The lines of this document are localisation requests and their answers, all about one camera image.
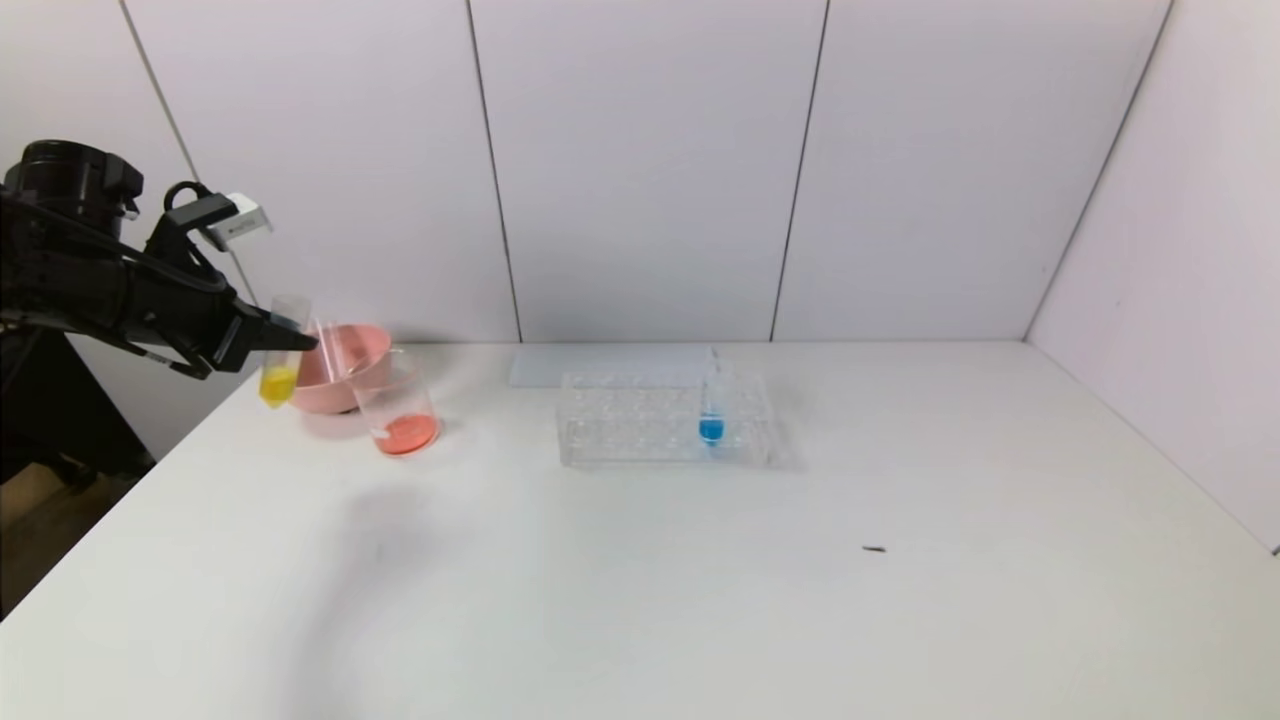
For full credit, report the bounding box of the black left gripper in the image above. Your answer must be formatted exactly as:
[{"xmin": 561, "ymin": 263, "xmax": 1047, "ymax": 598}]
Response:
[{"xmin": 124, "ymin": 258, "xmax": 320, "ymax": 374}]

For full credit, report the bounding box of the test tube with yellow pigment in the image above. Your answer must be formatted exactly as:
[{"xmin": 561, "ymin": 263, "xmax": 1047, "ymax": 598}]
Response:
[{"xmin": 258, "ymin": 294, "xmax": 313, "ymax": 409}]

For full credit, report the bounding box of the test tube with red pigment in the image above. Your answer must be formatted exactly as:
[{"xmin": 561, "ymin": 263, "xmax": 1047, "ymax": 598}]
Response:
[{"xmin": 315, "ymin": 320, "xmax": 353, "ymax": 384}]

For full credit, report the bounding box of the clear glass beaker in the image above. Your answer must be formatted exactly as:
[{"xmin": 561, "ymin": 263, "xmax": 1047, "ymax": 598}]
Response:
[{"xmin": 346, "ymin": 350, "xmax": 443, "ymax": 458}]

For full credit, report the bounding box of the clear acrylic test tube rack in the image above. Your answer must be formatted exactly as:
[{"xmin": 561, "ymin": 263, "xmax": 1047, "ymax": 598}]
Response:
[{"xmin": 558, "ymin": 368, "xmax": 776, "ymax": 469}]

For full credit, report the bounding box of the test tube with blue pigment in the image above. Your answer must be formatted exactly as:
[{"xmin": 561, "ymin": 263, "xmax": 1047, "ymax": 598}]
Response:
[{"xmin": 697, "ymin": 350, "xmax": 733, "ymax": 446}]

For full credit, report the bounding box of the pink plastic bowl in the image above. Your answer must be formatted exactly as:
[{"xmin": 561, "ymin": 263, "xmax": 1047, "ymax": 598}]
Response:
[{"xmin": 285, "ymin": 323, "xmax": 394, "ymax": 416}]

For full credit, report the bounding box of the white paper sheet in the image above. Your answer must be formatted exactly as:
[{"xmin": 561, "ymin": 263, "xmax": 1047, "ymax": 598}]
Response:
[{"xmin": 509, "ymin": 346, "xmax": 719, "ymax": 389}]

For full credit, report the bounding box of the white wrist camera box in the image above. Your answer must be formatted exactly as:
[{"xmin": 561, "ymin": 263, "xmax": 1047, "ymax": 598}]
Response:
[{"xmin": 205, "ymin": 193, "xmax": 273, "ymax": 251}]

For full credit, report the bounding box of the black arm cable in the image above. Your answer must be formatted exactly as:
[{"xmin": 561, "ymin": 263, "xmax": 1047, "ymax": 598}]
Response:
[{"xmin": 0, "ymin": 180, "xmax": 236, "ymax": 371}]

